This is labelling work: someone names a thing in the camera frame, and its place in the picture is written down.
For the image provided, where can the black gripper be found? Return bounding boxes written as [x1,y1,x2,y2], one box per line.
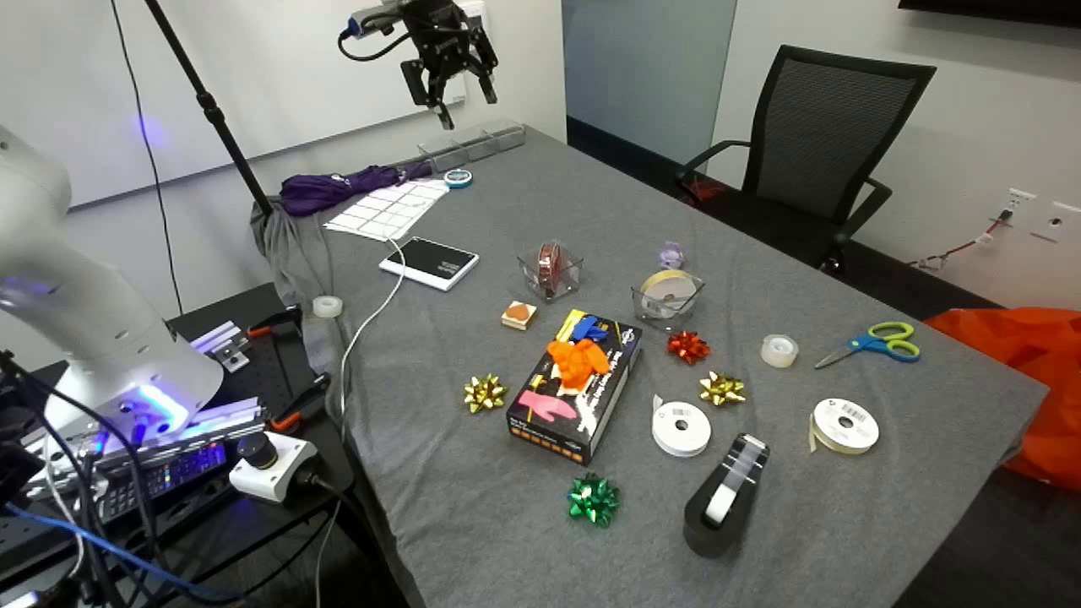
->
[399,0,503,133]

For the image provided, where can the clear tray with plaid spool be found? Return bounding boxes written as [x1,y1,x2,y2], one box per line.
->
[518,238,587,305]

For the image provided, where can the red plaid ribbon spool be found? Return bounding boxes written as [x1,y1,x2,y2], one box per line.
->
[533,243,577,296]

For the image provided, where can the clear plastic organiser tray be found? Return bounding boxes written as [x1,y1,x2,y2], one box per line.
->
[419,122,533,175]

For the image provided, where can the clear tray with cream ribbon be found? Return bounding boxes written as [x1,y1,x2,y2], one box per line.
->
[630,265,708,336]

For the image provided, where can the white label sheet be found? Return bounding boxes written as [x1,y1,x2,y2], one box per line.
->
[322,175,453,247]

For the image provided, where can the purple cloth bundle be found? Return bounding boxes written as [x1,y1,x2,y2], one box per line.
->
[278,159,435,220]

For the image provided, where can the wooden heart stamp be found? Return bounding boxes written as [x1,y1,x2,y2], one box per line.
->
[501,298,539,336]

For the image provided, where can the blue bow in box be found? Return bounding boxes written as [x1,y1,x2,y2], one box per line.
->
[569,315,618,348]

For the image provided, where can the cream ribbon roll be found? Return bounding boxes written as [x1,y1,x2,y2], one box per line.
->
[637,269,702,315]

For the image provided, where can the orange bow in box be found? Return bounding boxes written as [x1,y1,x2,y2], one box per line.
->
[547,336,618,395]

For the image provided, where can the gold gift bow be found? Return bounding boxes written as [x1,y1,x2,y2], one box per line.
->
[458,373,509,417]
[695,368,749,408]

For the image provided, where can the pink bow in box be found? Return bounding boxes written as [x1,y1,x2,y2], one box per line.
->
[518,386,585,430]

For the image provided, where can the red gift bow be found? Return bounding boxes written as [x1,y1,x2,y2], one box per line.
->
[667,328,714,368]

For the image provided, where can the black box of bows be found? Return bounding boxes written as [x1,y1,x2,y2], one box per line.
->
[503,308,646,466]

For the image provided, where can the black mesh office chair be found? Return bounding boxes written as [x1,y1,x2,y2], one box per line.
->
[673,46,939,273]

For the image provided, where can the white ribbon spool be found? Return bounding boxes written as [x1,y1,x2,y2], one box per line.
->
[650,391,716,464]

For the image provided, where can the clear tape roll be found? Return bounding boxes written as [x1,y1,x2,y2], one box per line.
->
[756,332,805,373]

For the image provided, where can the white power adapter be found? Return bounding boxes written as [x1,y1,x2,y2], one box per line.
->
[228,430,322,507]

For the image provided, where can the green gift bow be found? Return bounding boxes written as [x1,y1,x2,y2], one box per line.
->
[564,469,626,531]

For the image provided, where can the black tape dispenser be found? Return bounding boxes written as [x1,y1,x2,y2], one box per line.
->
[681,430,775,562]

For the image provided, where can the blue green scissors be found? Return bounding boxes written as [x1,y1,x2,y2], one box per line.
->
[811,318,926,374]

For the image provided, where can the cream edged ribbon spool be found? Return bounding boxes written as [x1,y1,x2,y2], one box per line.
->
[805,395,884,459]

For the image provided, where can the black robot cart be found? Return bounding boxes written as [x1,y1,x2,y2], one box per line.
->
[0,281,381,608]

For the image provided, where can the grey table cloth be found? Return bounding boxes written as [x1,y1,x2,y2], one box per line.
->
[248,126,1054,608]

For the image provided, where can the orange bag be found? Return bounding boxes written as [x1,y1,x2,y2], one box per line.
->
[921,305,1081,497]

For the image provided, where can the black camera cable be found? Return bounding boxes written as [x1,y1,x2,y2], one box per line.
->
[333,20,417,69]

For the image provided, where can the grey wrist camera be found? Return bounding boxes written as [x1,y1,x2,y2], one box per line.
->
[342,0,413,46]

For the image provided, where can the long white cable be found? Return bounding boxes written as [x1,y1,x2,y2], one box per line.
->
[333,269,413,425]

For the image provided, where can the thin black wall cable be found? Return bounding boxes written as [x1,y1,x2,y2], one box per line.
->
[107,0,189,325]

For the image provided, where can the black wall television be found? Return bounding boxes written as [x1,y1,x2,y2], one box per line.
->
[895,0,1081,30]

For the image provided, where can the white wall outlet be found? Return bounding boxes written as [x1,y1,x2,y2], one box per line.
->
[1001,182,1039,231]

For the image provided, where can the blue cable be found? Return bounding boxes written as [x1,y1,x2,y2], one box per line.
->
[0,503,212,608]

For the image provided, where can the white wall box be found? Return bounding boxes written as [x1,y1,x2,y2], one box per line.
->
[1027,200,1081,247]

